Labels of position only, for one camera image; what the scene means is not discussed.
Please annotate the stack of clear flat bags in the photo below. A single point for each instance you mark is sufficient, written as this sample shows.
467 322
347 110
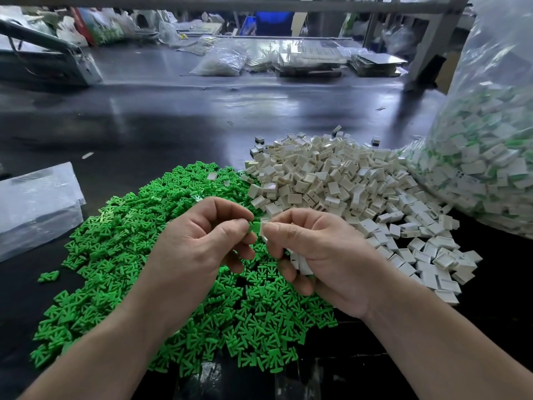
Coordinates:
37 208

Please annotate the clear plastic bag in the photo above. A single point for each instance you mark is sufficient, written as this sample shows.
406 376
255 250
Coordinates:
491 154

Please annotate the person's right forearm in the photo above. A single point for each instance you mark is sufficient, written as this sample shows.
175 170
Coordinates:
445 354

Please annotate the blue crate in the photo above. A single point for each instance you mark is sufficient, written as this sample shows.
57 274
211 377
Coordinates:
268 23

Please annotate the person's left forearm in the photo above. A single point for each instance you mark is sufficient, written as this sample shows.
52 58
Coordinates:
83 362

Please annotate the small white plastic part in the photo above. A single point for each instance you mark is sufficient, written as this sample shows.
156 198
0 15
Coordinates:
301 265

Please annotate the grey metal slanted post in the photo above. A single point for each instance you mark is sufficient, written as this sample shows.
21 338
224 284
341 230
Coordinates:
441 33

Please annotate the dark flat tray stack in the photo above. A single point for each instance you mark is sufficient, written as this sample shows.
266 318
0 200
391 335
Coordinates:
377 64

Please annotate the small clear bag of parts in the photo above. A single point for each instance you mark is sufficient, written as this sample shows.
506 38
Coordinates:
219 62

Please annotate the grey heat sealer machine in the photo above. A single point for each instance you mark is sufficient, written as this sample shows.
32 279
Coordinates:
50 64

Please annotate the small green plastic part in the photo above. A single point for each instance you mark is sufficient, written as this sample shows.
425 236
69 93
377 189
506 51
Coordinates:
256 226
48 276

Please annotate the pile of green plastic clips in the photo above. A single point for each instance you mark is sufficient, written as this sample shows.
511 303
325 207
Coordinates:
116 237

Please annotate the pile of white plastic caps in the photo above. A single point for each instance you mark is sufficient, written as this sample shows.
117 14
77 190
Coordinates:
350 175

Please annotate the person's right hand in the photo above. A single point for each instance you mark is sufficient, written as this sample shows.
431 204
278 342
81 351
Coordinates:
333 258

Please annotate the person's left hand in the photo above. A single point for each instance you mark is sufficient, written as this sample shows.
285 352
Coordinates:
196 258

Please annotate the grey metal horizontal bar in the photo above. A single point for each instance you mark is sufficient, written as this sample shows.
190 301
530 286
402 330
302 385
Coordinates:
250 4

